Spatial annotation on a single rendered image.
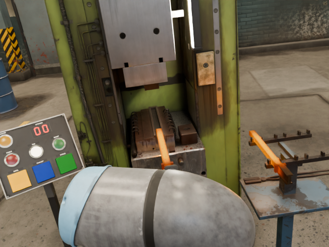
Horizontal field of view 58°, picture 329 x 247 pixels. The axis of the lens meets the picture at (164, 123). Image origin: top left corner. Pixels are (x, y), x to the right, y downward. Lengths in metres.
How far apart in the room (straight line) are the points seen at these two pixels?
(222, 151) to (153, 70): 0.69
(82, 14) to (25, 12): 6.76
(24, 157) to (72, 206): 1.02
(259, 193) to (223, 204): 1.22
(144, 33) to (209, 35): 0.36
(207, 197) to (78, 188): 0.17
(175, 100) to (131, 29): 0.75
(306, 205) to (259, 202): 0.21
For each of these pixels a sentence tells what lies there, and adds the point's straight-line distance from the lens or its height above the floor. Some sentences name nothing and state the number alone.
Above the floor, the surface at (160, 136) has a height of 1.06.
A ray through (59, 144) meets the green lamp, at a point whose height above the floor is 1.09.
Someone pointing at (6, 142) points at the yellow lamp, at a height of 1.16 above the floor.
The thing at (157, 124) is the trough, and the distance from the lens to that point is 1.68.
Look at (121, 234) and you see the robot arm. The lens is 0.40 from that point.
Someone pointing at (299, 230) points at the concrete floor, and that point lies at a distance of 2.46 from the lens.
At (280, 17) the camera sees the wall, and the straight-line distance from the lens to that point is 7.70.
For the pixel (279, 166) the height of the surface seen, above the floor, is 0.96.
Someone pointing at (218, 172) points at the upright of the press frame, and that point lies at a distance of 1.88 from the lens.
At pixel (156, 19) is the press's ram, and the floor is 1.55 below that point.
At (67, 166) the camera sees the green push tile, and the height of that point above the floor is 1.00.
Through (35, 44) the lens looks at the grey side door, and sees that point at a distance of 8.30.
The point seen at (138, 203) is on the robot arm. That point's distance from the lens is 0.38.
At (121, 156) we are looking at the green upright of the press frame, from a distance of 1.74.
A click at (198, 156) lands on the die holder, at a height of 0.88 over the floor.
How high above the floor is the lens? 1.67
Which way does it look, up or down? 24 degrees down
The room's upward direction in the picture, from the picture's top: 7 degrees counter-clockwise
